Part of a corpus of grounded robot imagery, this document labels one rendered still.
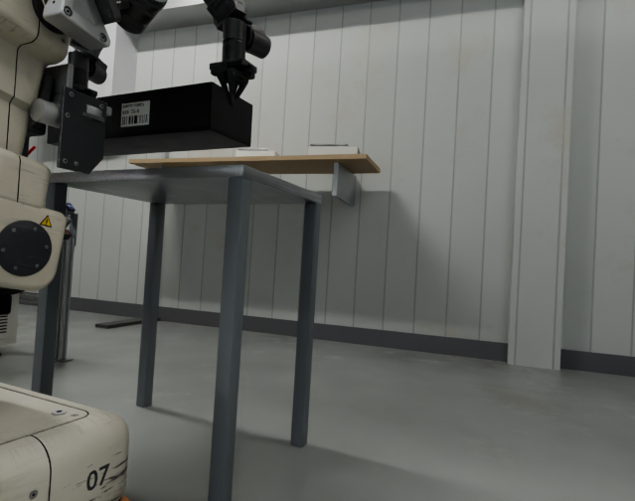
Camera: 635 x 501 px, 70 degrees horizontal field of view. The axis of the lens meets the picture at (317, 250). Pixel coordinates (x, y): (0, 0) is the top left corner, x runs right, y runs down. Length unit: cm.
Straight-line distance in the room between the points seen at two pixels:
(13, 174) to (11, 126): 11
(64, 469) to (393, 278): 272
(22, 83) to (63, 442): 65
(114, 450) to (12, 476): 18
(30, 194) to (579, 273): 301
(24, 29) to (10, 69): 8
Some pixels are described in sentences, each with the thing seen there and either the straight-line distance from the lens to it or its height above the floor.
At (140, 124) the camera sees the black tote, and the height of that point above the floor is 90.
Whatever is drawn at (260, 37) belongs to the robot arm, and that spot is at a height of 114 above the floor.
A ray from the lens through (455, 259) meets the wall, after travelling 326.
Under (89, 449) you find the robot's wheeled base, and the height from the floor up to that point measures 24.
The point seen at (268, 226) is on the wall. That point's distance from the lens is 362.
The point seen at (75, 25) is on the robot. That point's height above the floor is 96.
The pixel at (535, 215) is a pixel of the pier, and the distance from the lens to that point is 321.
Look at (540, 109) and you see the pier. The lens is 336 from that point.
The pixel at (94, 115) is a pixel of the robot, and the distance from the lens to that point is 107.
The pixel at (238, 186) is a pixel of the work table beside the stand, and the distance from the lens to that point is 108.
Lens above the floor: 58
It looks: 2 degrees up
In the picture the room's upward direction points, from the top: 3 degrees clockwise
